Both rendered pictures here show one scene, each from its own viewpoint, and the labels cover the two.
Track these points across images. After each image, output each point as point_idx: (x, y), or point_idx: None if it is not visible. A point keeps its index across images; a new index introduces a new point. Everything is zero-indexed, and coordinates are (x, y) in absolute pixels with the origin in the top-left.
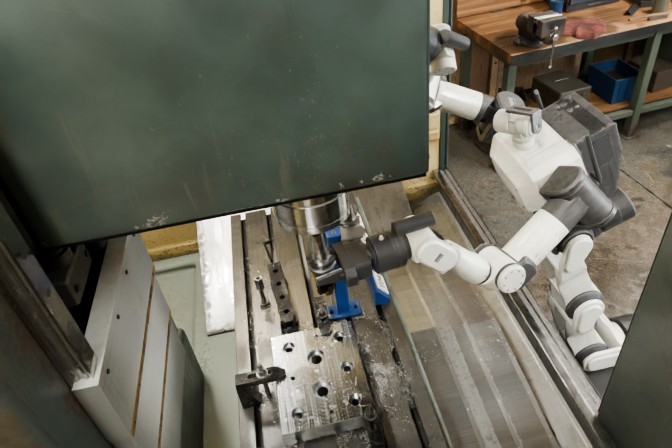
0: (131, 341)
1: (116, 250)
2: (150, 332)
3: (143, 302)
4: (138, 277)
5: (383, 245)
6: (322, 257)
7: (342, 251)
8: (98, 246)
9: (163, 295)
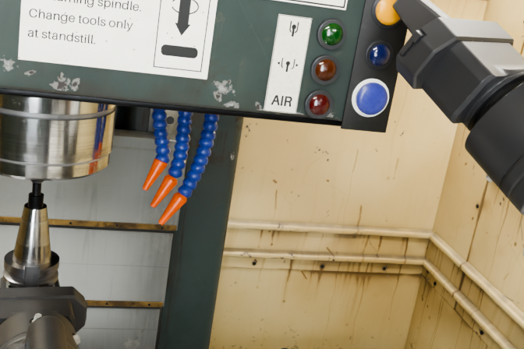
0: (12, 185)
1: (119, 132)
2: (75, 244)
3: (93, 207)
4: (115, 184)
5: (16, 324)
6: (14, 248)
7: (44, 292)
8: (128, 123)
9: (165, 275)
